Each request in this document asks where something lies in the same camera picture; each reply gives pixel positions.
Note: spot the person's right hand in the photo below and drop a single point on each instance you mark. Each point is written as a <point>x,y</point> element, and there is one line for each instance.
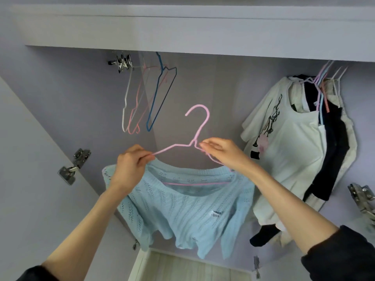
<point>228,156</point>

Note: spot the person's left hand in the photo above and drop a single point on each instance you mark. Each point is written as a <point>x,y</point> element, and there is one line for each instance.
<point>132,169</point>

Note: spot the cream printed t-shirt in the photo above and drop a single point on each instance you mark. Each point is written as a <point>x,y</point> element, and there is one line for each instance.
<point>287,155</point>

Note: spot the grey wooden wardrobe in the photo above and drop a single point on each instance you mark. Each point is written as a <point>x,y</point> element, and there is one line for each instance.
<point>222,96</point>

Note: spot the light blue knit sweater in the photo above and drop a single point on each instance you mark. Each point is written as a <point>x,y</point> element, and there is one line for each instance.
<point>187,213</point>

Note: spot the black shorts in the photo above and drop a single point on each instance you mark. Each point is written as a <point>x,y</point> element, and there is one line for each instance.
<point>263,236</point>

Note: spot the black garment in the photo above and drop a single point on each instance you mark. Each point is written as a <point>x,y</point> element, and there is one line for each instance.
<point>334,155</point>

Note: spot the grey wardrobe shelf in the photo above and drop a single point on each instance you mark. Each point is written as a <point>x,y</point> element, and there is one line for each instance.
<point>193,33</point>

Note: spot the person's left forearm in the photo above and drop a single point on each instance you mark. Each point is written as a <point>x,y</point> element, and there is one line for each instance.
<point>85,240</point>

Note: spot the person's right forearm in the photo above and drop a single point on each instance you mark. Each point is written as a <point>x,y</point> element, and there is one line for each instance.
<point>293,210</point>

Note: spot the person's black left sleeve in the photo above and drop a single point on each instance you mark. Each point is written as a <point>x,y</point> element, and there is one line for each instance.
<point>38,274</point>

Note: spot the person's black sleeve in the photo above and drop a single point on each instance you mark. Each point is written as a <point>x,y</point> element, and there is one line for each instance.
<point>38,274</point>
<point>343,257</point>

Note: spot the person's black right sleeve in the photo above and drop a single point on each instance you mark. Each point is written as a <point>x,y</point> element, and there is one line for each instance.
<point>343,257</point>

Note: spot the metal door hinge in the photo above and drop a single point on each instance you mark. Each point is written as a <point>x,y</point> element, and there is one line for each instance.
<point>256,266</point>
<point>73,166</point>
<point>135,245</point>
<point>363,199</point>

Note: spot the metal clip hanger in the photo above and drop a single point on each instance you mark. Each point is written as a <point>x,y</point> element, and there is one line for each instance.
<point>122,62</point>

